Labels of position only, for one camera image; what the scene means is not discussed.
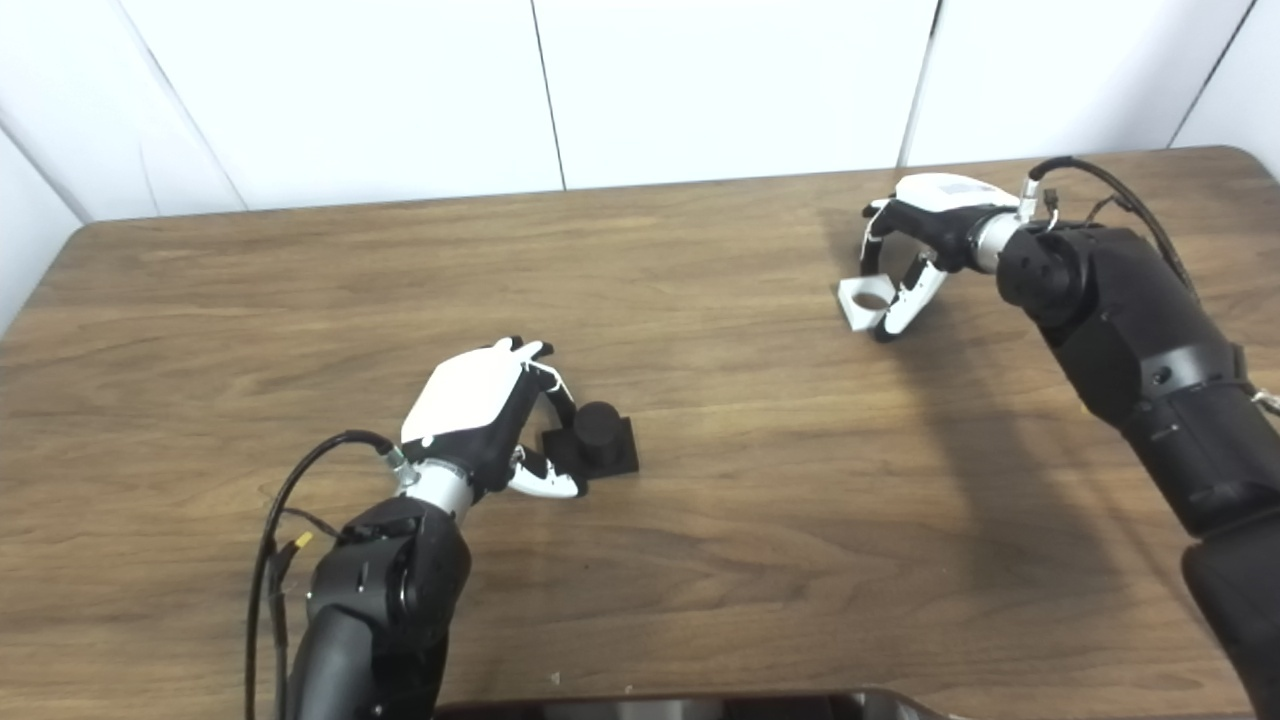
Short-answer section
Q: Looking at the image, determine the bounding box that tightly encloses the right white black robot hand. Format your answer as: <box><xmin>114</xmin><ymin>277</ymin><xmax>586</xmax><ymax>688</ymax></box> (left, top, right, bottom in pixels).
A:
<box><xmin>858</xmin><ymin>173</ymin><xmax>1021</xmax><ymax>344</ymax></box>

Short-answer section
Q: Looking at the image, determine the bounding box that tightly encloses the dark glossy robot torso edge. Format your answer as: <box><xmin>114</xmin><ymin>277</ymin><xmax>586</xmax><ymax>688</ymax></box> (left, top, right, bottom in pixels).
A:
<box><xmin>432</xmin><ymin>688</ymin><xmax>961</xmax><ymax>720</ymax></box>

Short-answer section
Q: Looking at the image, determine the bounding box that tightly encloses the white square piece with hole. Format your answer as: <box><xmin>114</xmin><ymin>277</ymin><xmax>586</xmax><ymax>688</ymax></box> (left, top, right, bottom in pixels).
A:
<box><xmin>837</xmin><ymin>276</ymin><xmax>894</xmax><ymax>333</ymax></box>

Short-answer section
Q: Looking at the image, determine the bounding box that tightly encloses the black peg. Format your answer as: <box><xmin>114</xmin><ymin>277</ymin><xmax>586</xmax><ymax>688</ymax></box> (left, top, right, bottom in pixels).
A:
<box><xmin>541</xmin><ymin>402</ymin><xmax>640</xmax><ymax>478</ymax></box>

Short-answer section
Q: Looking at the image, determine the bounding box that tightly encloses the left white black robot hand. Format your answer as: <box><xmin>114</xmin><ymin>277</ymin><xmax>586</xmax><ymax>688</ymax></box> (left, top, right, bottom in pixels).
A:
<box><xmin>401</xmin><ymin>336</ymin><xmax>589</xmax><ymax>499</ymax></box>

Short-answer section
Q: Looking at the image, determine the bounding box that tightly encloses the thick black wrist cable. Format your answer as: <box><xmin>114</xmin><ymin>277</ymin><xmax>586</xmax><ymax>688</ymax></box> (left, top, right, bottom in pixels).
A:
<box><xmin>244</xmin><ymin>430</ymin><xmax>411</xmax><ymax>720</ymax></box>
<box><xmin>1018</xmin><ymin>156</ymin><xmax>1196</xmax><ymax>296</ymax></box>

